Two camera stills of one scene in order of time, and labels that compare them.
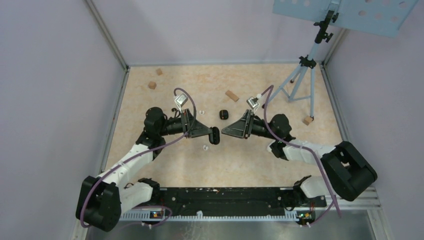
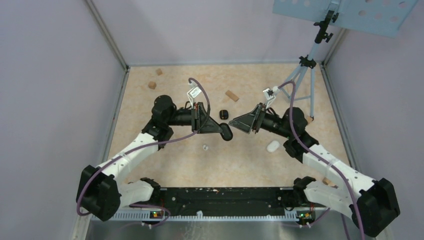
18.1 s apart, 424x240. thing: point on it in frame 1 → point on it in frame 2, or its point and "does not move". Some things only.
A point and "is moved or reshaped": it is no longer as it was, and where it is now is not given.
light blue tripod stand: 305,89 does not move
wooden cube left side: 152,85 does not move
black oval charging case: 214,138 is moved or reshaped
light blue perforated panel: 386,17 does not move
